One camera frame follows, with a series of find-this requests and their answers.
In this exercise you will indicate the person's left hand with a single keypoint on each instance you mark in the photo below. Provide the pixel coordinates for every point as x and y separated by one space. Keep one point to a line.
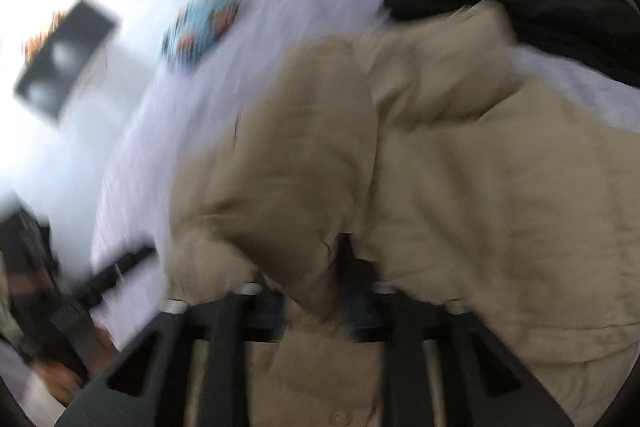
61 382

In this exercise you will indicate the wall-mounted television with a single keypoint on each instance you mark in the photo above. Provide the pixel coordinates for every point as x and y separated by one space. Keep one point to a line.
67 60

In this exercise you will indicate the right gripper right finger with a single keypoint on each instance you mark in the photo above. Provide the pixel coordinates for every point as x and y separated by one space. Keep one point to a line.
443 366

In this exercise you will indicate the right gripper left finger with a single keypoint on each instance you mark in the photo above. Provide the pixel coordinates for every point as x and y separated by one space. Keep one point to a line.
187 367

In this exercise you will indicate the khaki puffer jacket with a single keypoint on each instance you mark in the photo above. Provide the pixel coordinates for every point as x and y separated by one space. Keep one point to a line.
458 177

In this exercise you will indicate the blue monkey print garment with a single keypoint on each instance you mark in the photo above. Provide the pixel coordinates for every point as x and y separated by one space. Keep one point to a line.
197 29

